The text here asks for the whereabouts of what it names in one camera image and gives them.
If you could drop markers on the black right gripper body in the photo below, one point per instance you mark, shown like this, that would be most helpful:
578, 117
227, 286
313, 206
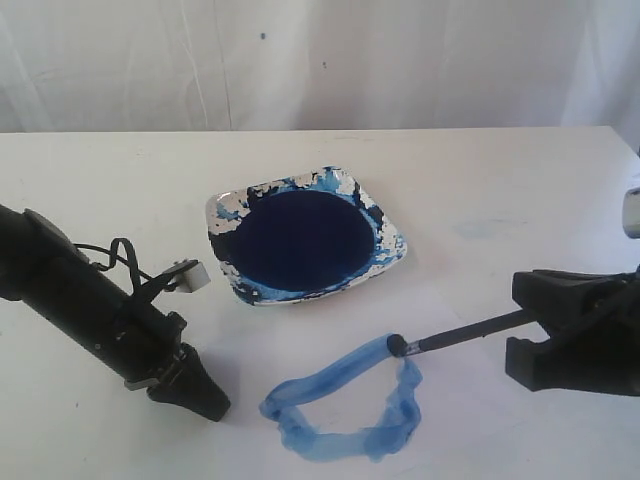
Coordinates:
620, 320

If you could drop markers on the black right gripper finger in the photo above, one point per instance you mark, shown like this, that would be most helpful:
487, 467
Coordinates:
556, 363
562, 302

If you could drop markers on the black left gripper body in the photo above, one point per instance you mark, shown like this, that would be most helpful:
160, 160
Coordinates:
134, 338

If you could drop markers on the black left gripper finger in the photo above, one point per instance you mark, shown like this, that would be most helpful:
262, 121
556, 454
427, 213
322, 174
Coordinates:
167, 392
196, 389

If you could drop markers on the black paintbrush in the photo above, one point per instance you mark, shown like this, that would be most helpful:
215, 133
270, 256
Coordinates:
399, 347

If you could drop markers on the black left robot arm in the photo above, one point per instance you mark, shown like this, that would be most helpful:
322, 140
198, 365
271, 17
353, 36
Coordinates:
43, 268

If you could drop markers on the white paper sheet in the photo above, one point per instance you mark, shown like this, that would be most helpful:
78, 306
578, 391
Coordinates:
462, 395

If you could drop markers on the white square paint dish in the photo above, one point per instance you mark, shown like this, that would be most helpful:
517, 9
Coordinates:
301, 238

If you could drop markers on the white backdrop curtain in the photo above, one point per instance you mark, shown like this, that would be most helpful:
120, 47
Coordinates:
284, 65

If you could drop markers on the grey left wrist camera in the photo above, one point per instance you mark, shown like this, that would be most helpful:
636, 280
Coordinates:
191, 276

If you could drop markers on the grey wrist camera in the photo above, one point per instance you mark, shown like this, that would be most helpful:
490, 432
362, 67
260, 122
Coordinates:
191, 276
631, 213

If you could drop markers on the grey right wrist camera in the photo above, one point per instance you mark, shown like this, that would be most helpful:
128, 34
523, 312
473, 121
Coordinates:
631, 213

